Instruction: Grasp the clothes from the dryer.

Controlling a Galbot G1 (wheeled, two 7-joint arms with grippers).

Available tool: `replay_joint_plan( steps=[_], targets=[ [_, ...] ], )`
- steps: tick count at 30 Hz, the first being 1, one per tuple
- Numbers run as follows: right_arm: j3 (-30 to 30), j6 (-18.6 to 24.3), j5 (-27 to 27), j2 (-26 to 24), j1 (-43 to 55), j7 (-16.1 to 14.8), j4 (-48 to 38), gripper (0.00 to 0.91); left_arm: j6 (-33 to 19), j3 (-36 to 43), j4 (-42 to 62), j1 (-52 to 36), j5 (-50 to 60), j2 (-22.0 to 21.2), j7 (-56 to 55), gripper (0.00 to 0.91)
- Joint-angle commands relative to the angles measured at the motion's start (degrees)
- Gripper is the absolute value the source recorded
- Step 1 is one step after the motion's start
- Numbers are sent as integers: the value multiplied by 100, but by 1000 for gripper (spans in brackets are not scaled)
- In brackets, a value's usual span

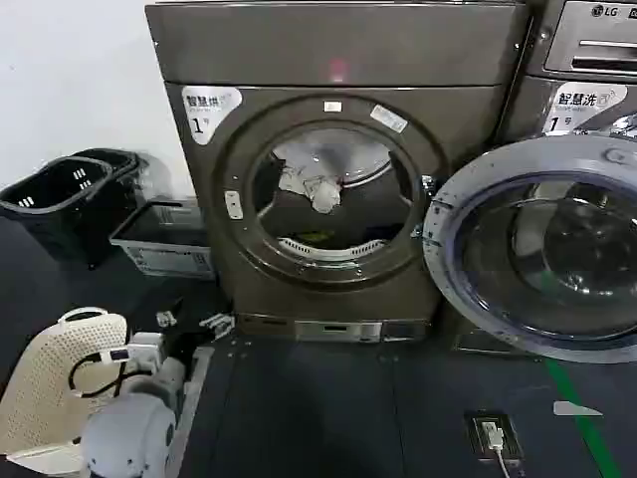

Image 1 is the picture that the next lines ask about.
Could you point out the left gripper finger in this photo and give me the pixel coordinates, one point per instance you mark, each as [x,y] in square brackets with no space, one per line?
[216,326]
[168,318]

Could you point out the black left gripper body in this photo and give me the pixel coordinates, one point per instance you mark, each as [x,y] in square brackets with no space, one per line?
[186,343]

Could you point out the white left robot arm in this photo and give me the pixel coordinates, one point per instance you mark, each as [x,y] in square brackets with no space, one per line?
[134,423]

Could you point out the grey plastic crate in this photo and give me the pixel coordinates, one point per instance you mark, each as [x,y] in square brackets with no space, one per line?
[164,254]

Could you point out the white perforated laundry basket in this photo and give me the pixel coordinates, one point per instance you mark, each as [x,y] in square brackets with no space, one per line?
[45,368]

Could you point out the black plastic basket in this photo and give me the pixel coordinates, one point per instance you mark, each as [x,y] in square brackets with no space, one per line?
[124,164]
[55,199]

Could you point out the white crumpled clothes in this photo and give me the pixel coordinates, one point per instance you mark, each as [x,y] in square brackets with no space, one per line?
[323,196]

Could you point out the grey dryer with round opening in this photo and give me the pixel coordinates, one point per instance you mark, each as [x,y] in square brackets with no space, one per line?
[348,60]

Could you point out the floor power socket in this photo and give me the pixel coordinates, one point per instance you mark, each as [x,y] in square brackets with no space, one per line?
[507,438]

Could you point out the round glass dryer door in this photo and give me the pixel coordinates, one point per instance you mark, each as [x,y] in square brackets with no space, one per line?
[497,169]

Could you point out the grey washing machine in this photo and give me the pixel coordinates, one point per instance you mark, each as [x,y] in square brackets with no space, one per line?
[587,55]

